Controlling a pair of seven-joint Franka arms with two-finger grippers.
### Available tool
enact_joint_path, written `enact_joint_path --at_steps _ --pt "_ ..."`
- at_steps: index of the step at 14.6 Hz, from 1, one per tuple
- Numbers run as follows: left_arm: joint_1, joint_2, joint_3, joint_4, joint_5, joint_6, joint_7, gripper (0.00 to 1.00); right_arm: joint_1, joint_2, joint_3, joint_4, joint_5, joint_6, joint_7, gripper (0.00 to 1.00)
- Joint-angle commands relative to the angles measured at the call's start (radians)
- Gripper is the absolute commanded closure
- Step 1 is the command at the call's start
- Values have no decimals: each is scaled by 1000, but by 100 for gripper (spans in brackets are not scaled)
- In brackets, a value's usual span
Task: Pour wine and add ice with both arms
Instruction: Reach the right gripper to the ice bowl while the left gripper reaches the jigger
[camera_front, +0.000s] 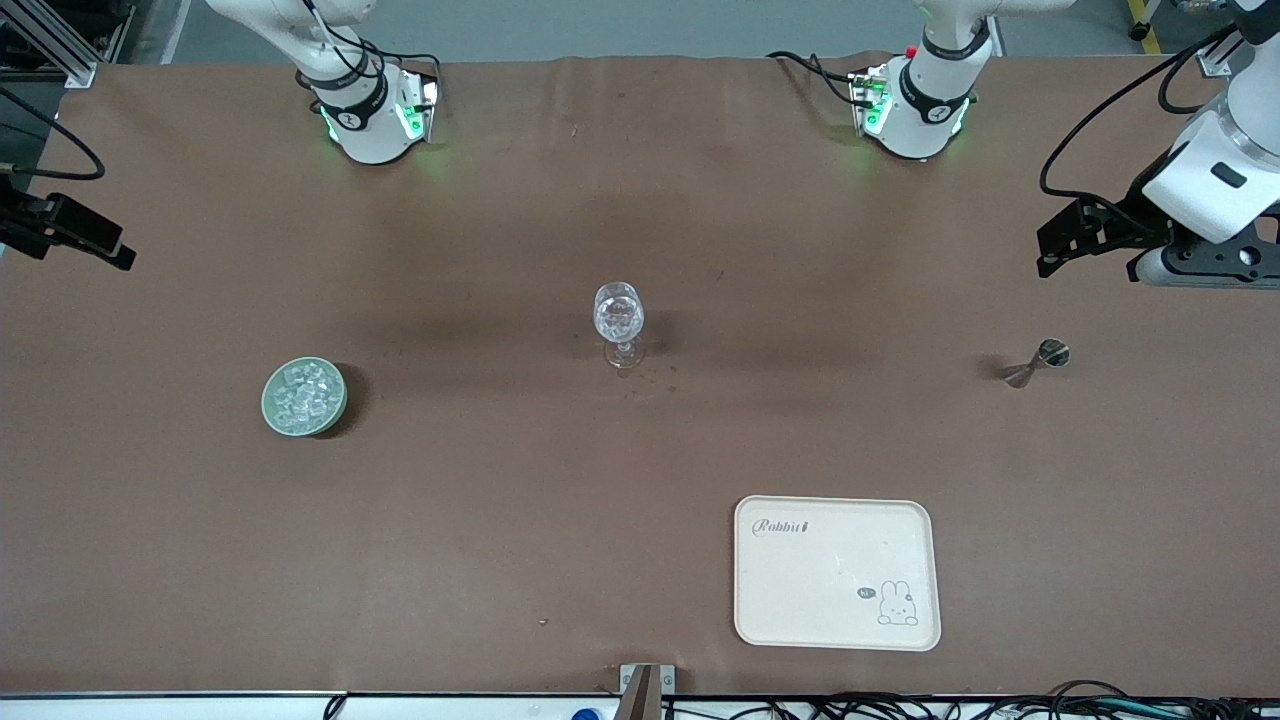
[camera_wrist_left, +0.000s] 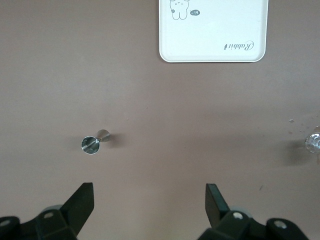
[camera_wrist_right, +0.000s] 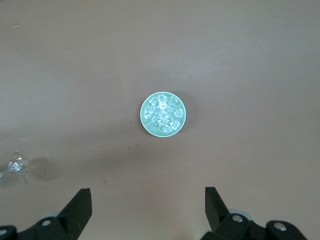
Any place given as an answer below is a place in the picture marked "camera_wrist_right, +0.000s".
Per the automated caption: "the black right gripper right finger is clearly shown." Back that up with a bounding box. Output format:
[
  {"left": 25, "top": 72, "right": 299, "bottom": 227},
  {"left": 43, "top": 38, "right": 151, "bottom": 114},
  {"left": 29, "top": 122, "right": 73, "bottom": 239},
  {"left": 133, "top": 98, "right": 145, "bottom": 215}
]
[{"left": 201, "top": 186, "right": 309, "bottom": 240}]

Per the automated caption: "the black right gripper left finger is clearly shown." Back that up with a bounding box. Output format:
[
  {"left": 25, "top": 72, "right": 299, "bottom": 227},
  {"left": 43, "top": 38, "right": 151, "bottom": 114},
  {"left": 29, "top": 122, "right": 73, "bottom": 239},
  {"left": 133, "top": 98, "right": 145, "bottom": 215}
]
[{"left": 0, "top": 187, "right": 93, "bottom": 240}]

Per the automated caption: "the clear stemmed wine glass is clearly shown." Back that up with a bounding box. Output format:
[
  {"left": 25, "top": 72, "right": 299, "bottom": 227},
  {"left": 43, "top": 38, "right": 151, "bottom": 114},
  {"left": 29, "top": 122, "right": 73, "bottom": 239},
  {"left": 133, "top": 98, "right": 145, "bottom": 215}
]
[{"left": 0, "top": 155, "right": 30, "bottom": 182}]

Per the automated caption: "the clear ice cube pile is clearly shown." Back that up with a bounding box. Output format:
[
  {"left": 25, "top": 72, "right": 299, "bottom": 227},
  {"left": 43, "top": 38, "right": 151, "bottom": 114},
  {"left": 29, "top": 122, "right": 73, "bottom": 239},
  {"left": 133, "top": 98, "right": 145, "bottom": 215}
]
[{"left": 142, "top": 92, "right": 186, "bottom": 135}]

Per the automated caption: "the green round bowl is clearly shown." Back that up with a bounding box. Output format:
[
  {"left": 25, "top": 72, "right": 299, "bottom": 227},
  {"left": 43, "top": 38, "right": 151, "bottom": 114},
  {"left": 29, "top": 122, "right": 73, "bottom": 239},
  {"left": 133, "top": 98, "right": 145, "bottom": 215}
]
[{"left": 139, "top": 91, "right": 188, "bottom": 138}]

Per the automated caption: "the brown table cover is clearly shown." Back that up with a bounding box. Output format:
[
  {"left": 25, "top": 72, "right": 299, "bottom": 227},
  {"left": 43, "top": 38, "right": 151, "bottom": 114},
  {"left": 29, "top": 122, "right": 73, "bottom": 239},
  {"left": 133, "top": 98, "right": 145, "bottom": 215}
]
[{"left": 0, "top": 0, "right": 320, "bottom": 240}]

